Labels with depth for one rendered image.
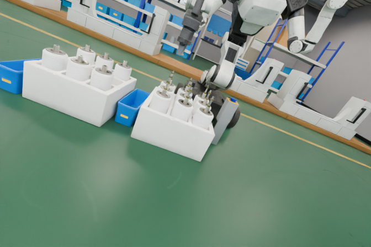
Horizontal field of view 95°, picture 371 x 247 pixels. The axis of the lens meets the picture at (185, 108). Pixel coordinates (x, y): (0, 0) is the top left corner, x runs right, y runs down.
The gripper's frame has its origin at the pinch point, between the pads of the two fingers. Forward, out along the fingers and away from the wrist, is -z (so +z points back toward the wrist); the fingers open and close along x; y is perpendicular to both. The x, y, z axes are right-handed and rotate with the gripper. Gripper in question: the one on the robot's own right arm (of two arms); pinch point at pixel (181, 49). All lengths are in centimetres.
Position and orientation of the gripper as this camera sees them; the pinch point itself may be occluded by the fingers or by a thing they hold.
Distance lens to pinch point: 93.7
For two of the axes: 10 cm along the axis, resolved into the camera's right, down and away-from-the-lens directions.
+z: 3.8, -8.6, -3.5
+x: -1.9, 3.0, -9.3
